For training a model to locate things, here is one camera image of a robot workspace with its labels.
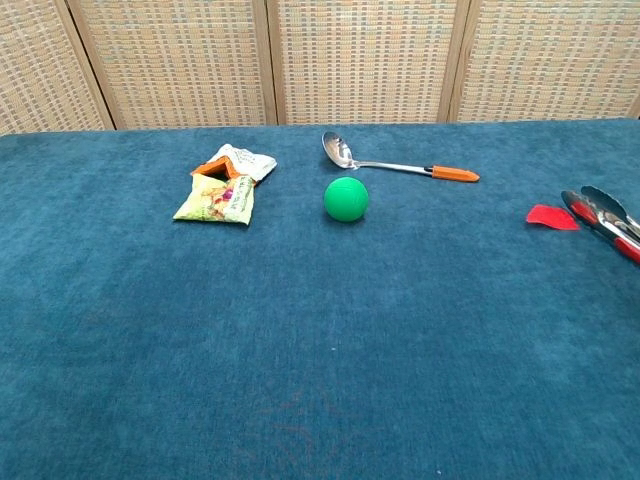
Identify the red plastic piece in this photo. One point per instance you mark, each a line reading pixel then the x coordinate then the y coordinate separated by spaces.
pixel 552 217

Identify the green ball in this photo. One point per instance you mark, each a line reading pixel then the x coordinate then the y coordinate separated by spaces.
pixel 346 199

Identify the blue carpet table cloth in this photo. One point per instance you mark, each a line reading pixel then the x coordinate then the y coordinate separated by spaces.
pixel 300 325

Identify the white orange snack bag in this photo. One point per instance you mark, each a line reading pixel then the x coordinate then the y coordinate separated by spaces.
pixel 245 160

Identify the yellow green snack bag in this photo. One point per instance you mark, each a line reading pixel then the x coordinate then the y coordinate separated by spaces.
pixel 215 202

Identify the woven rattan folding screen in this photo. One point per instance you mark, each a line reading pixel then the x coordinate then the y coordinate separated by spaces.
pixel 175 60

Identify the red steel kitchen tongs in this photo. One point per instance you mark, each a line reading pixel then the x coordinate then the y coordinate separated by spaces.
pixel 580 207

